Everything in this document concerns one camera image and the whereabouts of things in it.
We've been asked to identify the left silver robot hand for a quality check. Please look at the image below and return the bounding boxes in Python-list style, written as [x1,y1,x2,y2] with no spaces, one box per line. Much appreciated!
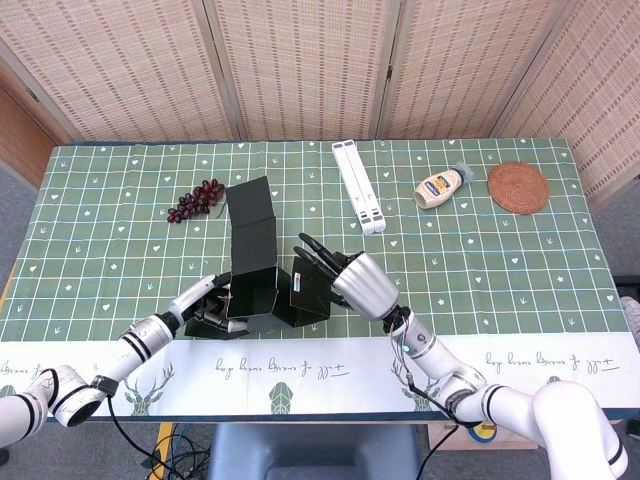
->
[167,273,249,334]

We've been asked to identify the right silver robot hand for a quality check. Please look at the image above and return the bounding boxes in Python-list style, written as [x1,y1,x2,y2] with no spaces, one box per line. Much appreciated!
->
[293,232,401,321]

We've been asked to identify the black folding box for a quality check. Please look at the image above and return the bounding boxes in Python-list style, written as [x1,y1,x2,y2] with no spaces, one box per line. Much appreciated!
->
[183,175,334,341]

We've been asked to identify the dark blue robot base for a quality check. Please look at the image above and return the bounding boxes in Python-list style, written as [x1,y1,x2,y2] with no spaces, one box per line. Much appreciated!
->
[207,423,424,480]

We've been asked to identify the green checked tablecloth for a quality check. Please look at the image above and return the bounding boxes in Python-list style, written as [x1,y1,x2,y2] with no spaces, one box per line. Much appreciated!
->
[0,138,632,419]

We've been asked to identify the dark red grape bunch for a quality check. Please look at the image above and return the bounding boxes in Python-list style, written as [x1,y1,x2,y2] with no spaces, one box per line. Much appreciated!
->
[166,178,229,225]

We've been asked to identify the white folding stand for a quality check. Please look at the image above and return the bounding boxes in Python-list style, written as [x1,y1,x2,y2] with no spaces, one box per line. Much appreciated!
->
[331,140,388,236]

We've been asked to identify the cream mayonnaise squeeze bottle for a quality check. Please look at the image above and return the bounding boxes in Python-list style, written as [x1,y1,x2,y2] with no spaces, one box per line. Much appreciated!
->
[413,162,475,211]

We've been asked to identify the round brown woven coaster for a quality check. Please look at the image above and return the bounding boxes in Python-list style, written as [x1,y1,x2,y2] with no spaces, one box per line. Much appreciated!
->
[487,161,552,216]

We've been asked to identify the woven bamboo folding screen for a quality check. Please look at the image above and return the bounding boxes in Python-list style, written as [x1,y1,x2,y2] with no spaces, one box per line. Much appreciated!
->
[0,0,640,201]

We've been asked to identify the brown wooden door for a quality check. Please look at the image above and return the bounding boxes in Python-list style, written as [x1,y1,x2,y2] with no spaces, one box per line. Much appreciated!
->
[0,84,66,189]

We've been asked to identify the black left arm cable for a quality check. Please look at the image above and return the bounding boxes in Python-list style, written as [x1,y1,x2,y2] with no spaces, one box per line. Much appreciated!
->
[37,368,156,459]

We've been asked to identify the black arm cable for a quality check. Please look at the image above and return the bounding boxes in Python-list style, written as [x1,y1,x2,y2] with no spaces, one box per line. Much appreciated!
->
[37,368,156,459]
[405,382,494,480]

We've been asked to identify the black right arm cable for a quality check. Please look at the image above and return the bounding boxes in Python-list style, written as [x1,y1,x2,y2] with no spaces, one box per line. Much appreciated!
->
[405,382,494,480]

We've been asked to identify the tangled floor cables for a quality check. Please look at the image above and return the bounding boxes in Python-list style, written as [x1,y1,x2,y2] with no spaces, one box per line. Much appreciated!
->
[142,424,214,480]

